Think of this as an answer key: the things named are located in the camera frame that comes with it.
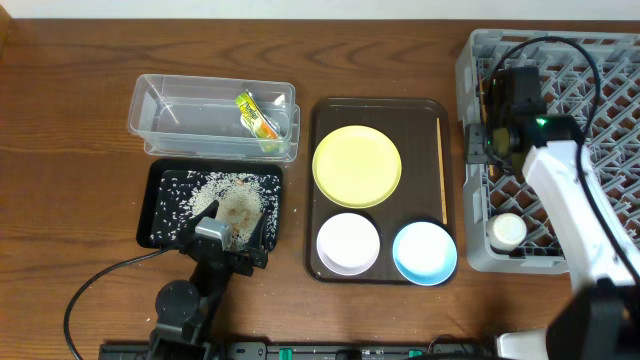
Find rice pile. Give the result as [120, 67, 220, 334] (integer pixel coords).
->
[143, 170, 282, 251]

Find clear plastic bin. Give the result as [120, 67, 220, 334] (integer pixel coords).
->
[128, 74, 300, 163]

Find white bowl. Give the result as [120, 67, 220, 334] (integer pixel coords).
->
[316, 212, 381, 276]

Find green snack wrapper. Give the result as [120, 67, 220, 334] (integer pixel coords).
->
[235, 92, 280, 140]

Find wooden chopstick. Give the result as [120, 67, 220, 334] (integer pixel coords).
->
[436, 117, 448, 225]
[478, 75, 495, 178]

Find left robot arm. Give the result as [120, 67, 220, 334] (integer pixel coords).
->
[145, 201, 253, 360]

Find grey dishwasher rack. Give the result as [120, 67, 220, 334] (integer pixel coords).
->
[455, 29, 639, 275]

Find yellow plate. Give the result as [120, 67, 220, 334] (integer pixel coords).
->
[312, 125, 402, 209]

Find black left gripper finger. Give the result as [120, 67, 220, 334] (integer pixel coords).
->
[246, 212, 268, 269]
[179, 200, 219, 245]

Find white cup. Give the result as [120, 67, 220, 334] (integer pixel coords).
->
[486, 213, 527, 252]

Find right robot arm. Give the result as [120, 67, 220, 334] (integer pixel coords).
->
[310, 67, 639, 359]

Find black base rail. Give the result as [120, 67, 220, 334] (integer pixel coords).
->
[98, 340, 497, 360]

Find blue plate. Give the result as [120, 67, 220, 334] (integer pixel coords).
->
[392, 221, 458, 287]

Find black plastic tray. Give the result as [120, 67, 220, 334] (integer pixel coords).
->
[136, 158, 283, 253]

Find dark brown serving tray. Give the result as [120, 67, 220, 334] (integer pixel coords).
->
[305, 98, 456, 285]

